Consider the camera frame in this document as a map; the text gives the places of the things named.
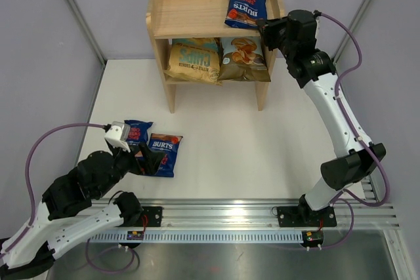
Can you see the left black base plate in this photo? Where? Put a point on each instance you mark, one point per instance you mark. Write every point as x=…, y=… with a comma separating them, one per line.
x=151, y=216

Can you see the white slotted cable duct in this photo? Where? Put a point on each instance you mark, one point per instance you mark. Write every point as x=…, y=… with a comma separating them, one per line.
x=155, y=236

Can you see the yellow kettle chips bag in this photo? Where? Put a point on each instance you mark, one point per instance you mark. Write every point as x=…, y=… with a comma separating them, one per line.
x=195, y=60

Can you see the aluminium mounting rail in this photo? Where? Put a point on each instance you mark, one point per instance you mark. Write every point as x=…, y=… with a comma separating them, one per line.
x=254, y=214

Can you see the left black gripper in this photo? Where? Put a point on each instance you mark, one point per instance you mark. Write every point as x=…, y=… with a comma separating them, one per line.
x=150, y=163

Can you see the wooden two-tier shelf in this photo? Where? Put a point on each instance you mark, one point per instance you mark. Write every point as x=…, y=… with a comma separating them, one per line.
x=169, y=19

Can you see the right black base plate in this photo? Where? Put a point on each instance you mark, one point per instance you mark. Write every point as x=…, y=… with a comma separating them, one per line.
x=294, y=217

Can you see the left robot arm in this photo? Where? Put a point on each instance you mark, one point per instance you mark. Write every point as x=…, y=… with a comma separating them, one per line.
x=50, y=235

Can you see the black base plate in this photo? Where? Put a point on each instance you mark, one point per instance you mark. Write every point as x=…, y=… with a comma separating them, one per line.
x=294, y=217
x=151, y=216

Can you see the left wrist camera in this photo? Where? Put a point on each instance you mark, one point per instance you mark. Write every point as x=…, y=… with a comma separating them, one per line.
x=116, y=135

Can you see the light blue cassava chips bag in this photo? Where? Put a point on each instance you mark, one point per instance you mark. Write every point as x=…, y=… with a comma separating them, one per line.
x=242, y=60

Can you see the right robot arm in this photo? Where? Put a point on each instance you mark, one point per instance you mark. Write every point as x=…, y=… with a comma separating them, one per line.
x=356, y=155

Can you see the blue burts bag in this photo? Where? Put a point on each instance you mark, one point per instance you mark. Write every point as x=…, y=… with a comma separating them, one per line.
x=245, y=14
x=138, y=133
x=166, y=146

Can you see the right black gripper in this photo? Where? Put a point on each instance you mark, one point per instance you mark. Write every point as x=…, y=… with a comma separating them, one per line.
x=268, y=28

